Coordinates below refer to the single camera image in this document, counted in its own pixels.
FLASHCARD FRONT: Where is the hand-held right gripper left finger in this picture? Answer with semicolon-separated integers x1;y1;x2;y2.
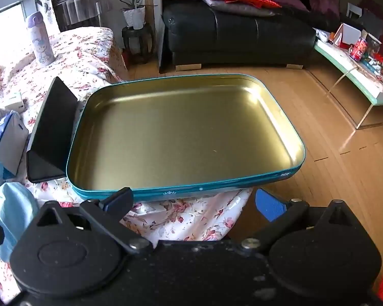
35;187;153;256

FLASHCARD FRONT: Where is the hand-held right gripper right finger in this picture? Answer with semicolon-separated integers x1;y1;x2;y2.
238;189;358;252

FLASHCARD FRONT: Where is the light blue cloth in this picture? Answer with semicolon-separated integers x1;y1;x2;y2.
0;181;40;260

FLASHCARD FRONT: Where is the teal metal tin tray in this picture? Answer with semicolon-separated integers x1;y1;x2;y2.
65;73;307;202

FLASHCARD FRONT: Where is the blue tissue pack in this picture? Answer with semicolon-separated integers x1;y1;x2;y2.
0;110;30;179

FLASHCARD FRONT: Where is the black triangular stand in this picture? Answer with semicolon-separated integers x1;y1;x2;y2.
26;76;79;184

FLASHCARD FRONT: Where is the small white box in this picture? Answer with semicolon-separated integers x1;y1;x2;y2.
4;92;25;113

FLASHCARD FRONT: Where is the floral bed sheet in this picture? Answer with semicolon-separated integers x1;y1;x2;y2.
0;26;254;306

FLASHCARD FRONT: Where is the dark wooden stool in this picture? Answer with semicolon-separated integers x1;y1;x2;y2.
121;22;155;66

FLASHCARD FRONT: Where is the glass coffee table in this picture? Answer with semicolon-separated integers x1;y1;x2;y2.
313;22;383;131

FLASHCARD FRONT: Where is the black leather sofa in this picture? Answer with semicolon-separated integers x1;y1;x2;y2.
161;0;342;67

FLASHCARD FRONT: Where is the purple water bottle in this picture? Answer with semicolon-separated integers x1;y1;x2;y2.
26;11;55;67

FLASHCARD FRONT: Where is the red can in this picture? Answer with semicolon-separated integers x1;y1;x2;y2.
349;37;368;62

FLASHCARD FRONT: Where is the potted plant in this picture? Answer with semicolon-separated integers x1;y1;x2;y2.
117;0;158;30

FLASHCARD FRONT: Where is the white folded card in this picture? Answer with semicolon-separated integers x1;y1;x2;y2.
333;23;362;46

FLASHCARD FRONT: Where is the clear acrylic side table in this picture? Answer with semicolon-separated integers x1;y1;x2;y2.
53;0;118;32

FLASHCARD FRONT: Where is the grey cushion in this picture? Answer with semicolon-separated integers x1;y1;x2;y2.
199;0;277;17

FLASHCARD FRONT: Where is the upright purple cushion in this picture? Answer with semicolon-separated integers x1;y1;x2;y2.
308;0;341;18

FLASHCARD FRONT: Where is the white chair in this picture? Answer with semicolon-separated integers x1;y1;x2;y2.
346;3;364;18

